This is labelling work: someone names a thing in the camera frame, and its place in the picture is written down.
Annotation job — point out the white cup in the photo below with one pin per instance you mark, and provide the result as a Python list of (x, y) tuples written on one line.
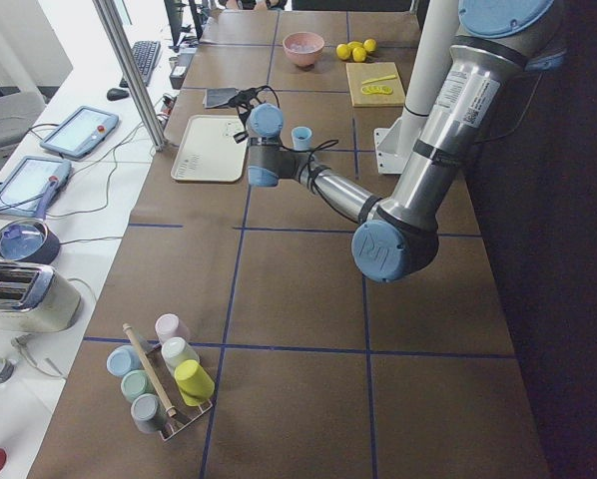
[(175, 351)]

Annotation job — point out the wooden rack handle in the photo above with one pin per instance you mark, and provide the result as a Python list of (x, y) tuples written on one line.
[(136, 341)]

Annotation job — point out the blue pot with lid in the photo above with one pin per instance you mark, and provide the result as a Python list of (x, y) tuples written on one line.
[(28, 240)]

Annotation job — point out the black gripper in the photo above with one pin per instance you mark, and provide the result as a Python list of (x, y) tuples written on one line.
[(241, 103)]

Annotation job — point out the mint green cup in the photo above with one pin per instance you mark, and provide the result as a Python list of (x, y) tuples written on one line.
[(136, 383)]

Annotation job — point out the aluminium frame post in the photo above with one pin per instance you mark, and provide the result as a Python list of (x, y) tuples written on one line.
[(113, 27)]

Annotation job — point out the teach pendant tablet near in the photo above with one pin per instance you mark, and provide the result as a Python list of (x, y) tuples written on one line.
[(32, 185)]

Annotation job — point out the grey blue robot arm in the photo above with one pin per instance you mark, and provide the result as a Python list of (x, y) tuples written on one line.
[(467, 53)]

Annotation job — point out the yellow green cup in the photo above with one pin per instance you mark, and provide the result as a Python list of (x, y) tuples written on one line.
[(194, 383)]

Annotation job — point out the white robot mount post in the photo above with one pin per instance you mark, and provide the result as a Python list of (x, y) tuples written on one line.
[(431, 65)]

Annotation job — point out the light blue cup on rack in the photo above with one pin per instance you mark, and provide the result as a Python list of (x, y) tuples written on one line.
[(122, 360)]

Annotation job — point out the white wire cup rack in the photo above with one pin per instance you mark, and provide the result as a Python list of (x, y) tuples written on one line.
[(179, 414)]

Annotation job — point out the pink cup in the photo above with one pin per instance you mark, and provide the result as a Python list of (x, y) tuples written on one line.
[(169, 325)]

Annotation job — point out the grey folded cloth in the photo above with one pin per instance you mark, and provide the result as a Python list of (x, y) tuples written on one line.
[(218, 97)]

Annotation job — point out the black keyboard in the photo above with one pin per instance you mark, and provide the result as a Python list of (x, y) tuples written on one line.
[(146, 55)]

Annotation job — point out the lemon slices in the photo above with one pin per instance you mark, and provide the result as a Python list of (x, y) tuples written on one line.
[(376, 90)]

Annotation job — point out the black computer mouse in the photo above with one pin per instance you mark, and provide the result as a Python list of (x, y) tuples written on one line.
[(116, 94)]

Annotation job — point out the teach pendant tablet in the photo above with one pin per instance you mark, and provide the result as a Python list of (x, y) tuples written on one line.
[(32, 185), (81, 133)]

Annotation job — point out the wooden cutting board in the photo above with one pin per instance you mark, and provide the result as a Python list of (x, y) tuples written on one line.
[(375, 84)]

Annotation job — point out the pink bowl of ice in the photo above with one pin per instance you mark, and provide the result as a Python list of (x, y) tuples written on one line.
[(303, 49)]

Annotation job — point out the black power box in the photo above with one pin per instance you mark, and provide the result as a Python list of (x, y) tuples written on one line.
[(180, 66)]

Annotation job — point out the cream bear tray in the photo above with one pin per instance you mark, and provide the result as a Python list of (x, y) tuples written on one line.
[(209, 152)]

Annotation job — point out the yellow lemon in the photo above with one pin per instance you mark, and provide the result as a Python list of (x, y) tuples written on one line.
[(354, 44), (343, 51), (369, 45), (359, 55)]

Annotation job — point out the cream toaster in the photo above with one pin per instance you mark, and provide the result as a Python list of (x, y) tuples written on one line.
[(35, 298)]

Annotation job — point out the teach pendant tablet far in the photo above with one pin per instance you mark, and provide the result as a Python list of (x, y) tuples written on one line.
[(81, 133)]

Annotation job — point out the light blue plastic cup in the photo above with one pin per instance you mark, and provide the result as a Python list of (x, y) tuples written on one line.
[(302, 137)]

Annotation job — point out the grey cup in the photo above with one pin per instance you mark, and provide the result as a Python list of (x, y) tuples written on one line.
[(148, 413)]

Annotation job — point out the yellow plastic knife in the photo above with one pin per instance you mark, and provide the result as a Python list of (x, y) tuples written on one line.
[(379, 79)]

